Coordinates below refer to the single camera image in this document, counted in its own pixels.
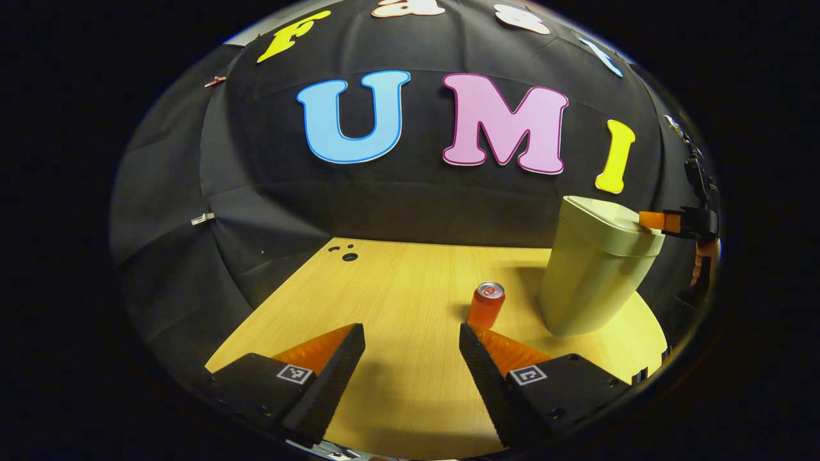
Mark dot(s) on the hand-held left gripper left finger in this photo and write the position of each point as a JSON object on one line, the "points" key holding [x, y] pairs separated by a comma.
{"points": [[336, 378]]}

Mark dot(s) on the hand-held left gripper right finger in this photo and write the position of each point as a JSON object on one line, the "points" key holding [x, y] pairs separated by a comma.
{"points": [[483, 384]]}

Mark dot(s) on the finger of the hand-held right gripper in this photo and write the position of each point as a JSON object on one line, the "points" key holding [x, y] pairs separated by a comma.
{"points": [[660, 221]]}

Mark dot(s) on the orange pop can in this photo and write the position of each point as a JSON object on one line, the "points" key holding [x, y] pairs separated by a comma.
{"points": [[485, 310]]}

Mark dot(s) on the green desktop garbage bin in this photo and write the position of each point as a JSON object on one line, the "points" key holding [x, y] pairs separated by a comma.
{"points": [[589, 282]]}

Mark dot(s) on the wooden desktop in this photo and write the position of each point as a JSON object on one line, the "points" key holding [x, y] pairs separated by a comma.
{"points": [[397, 301]]}

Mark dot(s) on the white cloth clip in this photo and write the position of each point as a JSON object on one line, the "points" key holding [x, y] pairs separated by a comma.
{"points": [[202, 219]]}

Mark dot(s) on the black backdrop cloth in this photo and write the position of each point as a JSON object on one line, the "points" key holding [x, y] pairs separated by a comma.
{"points": [[269, 166]]}

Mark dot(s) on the copper cloth clip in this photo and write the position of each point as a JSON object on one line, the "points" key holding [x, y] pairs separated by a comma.
{"points": [[215, 81]]}

